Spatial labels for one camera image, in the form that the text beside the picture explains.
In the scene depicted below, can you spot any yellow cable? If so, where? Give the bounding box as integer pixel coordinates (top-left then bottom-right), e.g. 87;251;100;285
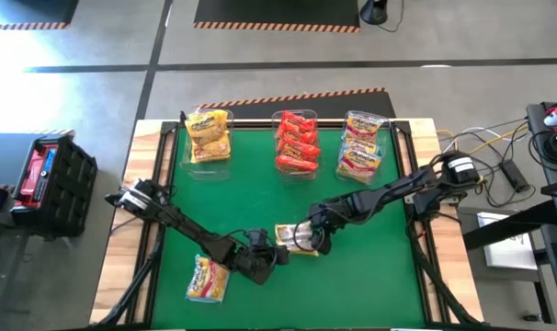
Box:
469;126;530;155

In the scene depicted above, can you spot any blue beef ramen pack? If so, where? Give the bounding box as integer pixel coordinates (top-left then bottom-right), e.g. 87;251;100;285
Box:
343;136;380;155

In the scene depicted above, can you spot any black side desk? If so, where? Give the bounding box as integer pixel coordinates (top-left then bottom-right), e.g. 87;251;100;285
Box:
525;101;557;203

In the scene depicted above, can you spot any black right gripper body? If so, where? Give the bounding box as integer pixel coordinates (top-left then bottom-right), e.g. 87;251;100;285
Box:
322;197;357;235

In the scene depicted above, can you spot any clear plastic bin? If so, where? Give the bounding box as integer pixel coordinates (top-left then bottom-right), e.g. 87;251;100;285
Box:
180;108;236;181
269;109;321;184
334;110;391;185

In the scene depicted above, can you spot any coiled black cable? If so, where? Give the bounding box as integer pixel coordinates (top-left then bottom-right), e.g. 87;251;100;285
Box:
529;130;557;166

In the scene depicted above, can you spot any black floor stand post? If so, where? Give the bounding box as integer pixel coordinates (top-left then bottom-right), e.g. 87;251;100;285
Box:
359;0;390;26

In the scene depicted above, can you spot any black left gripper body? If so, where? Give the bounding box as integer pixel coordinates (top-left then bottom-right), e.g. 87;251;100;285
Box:
234;245;280;286

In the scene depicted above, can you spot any red and black tool crate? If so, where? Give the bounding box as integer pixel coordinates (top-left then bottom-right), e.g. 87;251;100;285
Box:
10;135;99;239

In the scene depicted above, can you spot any black floor cable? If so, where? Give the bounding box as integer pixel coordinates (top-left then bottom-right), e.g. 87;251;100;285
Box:
377;0;405;34

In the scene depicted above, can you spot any white yellow snack packet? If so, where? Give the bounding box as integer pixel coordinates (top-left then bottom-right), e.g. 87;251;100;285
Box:
186;255;231;303

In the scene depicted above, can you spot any black frame strut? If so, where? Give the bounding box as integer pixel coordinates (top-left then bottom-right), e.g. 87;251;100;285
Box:
403;219;484;328
92;220;167;328

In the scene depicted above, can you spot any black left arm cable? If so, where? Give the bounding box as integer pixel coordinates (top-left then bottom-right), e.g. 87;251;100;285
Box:
211;227;261;247

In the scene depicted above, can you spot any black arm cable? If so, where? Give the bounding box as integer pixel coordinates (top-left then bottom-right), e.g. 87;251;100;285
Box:
211;227;261;247
292;219;326;253

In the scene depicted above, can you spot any black left frame strut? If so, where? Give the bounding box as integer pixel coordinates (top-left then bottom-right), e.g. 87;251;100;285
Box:
92;220;167;328

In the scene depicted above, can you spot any green table mat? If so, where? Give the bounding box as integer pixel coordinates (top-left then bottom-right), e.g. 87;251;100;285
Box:
150;124;427;330

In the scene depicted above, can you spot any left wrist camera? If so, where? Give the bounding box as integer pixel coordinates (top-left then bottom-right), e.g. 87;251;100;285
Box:
248;228;270;249

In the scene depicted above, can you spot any black right frame strut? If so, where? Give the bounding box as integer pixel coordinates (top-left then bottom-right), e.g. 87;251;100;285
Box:
403;219;484;328

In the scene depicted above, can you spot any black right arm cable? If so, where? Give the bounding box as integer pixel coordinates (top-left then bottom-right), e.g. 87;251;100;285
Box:
292;219;326;253

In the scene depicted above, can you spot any black desk leg beam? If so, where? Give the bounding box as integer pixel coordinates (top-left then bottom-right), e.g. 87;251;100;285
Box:
461;200;557;252

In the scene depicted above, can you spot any black power strip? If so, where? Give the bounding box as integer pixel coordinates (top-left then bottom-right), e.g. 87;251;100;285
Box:
500;158;533;194

